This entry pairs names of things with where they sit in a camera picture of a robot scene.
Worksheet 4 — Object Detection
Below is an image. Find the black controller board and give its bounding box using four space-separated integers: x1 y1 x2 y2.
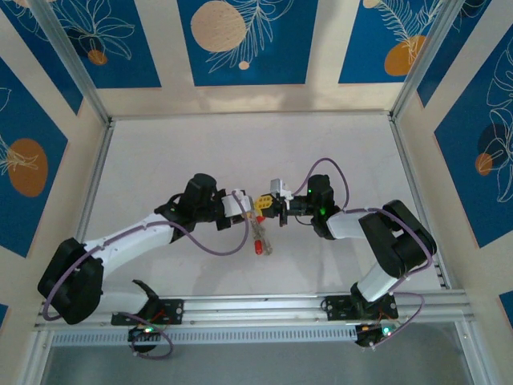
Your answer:
354 320 402 350
127 323 164 355

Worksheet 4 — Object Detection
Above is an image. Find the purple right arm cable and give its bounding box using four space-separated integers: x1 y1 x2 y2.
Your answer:
292 159 434 354

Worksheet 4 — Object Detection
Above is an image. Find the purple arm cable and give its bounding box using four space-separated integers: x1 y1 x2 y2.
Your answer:
292 159 434 354
42 191 250 360

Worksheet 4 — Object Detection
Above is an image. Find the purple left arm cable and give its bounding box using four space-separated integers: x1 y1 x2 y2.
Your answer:
42 191 250 360

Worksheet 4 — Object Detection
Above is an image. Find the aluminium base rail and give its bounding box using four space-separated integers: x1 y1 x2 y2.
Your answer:
34 294 478 330

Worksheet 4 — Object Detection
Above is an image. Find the aluminium side rail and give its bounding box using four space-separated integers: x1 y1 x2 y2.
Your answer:
387 114 454 294
55 118 118 300

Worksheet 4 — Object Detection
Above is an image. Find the grey slotted cable duct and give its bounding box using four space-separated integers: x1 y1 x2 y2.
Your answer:
50 323 360 348

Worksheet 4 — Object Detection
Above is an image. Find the aluminium frame post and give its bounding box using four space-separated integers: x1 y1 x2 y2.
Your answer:
27 0 115 128
388 0 472 121

